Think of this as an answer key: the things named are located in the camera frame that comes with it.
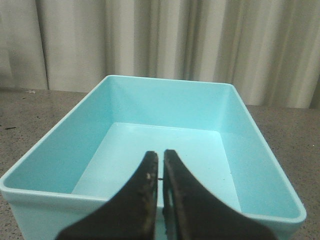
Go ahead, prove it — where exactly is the light blue plastic box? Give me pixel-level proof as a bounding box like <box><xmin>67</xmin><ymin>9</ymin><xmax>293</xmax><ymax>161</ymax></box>
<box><xmin>0</xmin><ymin>75</ymin><xmax>307</xmax><ymax>240</ymax></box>

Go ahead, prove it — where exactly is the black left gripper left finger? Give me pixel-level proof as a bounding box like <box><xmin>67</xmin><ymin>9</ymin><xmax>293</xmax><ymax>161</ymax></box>
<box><xmin>56</xmin><ymin>151</ymin><xmax>159</xmax><ymax>240</ymax></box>

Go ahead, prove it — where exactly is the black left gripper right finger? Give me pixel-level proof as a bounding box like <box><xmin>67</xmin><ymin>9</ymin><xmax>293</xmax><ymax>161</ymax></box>
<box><xmin>163</xmin><ymin>149</ymin><xmax>268</xmax><ymax>240</ymax></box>

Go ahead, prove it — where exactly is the grey pleated curtain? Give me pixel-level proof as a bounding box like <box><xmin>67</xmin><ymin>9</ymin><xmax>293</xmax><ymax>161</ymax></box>
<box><xmin>0</xmin><ymin>0</ymin><xmax>320</xmax><ymax>109</ymax></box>

